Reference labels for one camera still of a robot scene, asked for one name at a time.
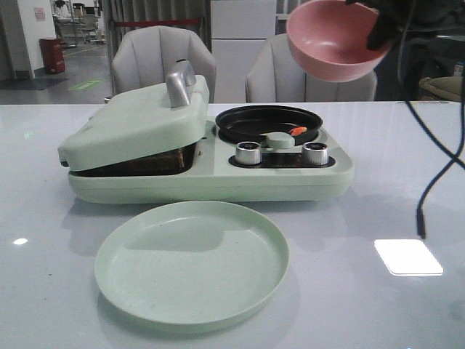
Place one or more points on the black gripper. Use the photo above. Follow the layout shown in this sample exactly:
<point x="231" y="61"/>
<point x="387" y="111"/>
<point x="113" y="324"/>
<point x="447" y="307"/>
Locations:
<point x="420" y="16"/>

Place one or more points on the pink plastic bowl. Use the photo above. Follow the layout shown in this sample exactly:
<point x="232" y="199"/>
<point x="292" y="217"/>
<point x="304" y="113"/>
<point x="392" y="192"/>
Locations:
<point x="328" y="39"/>

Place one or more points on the orange shrimp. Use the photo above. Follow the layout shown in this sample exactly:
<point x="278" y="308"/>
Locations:
<point x="296" y="131"/>

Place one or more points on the breakfast maker hinged lid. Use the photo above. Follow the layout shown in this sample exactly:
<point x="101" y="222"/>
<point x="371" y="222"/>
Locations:
<point x="141" y="122"/>

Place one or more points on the bread slice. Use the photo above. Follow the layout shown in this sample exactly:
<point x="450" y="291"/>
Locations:
<point x="167" y="163"/>

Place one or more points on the mint green breakfast maker base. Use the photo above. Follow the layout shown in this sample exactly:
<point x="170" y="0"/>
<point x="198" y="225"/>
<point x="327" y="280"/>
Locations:
<point x="213" y="177"/>

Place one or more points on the dark washing machine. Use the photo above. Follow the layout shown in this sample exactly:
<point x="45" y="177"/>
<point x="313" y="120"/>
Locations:
<point x="440" y="56"/>

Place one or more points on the olive cushion seat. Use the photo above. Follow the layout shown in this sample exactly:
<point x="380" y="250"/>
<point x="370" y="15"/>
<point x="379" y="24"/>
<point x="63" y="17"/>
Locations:
<point x="446" y="88"/>

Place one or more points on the right beige upholstered chair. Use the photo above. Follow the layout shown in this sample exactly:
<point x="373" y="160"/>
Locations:
<point x="275" y="77"/>

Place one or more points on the beige upholstered chair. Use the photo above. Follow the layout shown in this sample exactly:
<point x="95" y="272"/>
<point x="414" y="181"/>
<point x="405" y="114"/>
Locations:
<point x="275" y="77"/>
<point x="145" y="56"/>

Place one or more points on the right silver control knob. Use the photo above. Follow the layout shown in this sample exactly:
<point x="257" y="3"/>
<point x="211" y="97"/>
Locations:
<point x="315" y="154"/>

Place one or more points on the silver control knob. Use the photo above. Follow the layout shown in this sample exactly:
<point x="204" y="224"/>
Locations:
<point x="315" y="154"/>
<point x="248" y="153"/>

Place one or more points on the white refrigerator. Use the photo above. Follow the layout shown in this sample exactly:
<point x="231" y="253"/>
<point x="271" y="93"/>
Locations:
<point x="238" y="31"/>

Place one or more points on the black round frying pan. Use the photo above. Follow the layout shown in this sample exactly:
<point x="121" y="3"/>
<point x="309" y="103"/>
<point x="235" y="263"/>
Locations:
<point x="268" y="125"/>

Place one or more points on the left silver control knob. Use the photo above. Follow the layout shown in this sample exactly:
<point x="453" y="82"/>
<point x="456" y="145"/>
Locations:
<point x="248" y="153"/>

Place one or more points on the red barrier belt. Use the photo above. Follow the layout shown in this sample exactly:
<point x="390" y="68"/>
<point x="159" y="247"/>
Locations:
<point x="144" y="24"/>

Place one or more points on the left beige upholstered chair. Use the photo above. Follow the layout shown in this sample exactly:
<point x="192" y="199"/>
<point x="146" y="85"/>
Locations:
<point x="145" y="56"/>

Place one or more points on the mint green round plate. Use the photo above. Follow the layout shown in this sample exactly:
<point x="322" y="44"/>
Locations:
<point x="192" y="266"/>

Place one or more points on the red trash bin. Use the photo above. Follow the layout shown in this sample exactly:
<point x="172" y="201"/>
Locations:
<point x="52" y="55"/>

